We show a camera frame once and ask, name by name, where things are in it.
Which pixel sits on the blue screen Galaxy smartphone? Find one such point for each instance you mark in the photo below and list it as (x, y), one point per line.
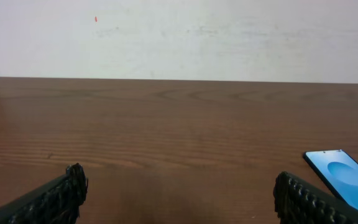
(339, 172)

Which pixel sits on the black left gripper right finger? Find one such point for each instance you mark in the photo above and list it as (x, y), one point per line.
(298, 202)

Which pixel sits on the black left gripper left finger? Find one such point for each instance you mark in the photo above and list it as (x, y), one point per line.
(57, 201)

